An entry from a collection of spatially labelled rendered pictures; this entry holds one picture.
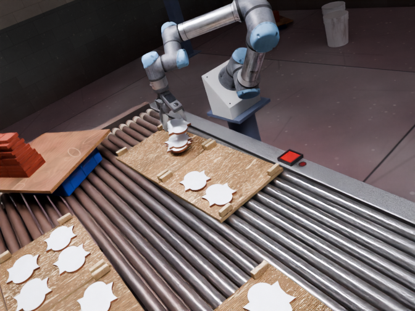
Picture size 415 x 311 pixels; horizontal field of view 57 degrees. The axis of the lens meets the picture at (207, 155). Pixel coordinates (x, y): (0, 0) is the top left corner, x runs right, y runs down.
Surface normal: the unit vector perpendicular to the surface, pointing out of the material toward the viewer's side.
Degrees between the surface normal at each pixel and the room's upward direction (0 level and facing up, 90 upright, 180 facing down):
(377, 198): 0
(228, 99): 46
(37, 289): 0
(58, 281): 0
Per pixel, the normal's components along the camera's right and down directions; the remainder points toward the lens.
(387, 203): -0.27, -0.80
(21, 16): 0.65, 0.25
